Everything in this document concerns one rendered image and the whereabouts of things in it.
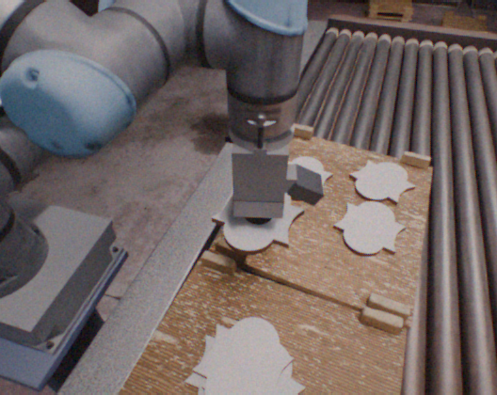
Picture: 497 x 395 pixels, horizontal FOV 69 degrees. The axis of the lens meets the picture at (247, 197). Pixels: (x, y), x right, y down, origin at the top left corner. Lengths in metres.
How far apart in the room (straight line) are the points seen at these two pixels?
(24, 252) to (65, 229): 0.09
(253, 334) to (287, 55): 0.37
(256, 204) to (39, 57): 0.28
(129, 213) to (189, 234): 1.38
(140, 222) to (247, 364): 1.56
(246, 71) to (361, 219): 0.44
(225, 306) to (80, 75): 0.43
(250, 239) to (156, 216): 1.55
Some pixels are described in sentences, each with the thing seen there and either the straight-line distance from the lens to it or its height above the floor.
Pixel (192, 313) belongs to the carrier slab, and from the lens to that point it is 0.60.
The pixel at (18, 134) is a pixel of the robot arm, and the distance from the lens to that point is 0.62.
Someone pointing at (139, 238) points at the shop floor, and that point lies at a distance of 1.94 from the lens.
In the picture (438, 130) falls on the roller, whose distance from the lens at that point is 1.08.
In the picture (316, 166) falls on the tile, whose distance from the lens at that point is 0.81.
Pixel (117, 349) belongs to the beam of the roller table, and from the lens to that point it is 0.62.
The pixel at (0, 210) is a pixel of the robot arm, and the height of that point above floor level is 1.08.
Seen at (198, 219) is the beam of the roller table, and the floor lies 0.91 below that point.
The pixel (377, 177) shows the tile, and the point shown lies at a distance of 0.82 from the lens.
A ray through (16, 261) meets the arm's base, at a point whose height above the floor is 1.01.
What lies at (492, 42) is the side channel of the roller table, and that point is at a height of 0.94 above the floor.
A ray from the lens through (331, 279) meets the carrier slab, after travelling 0.64.
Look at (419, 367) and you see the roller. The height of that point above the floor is 0.92.
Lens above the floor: 1.46
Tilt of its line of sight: 45 degrees down
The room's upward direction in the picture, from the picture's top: straight up
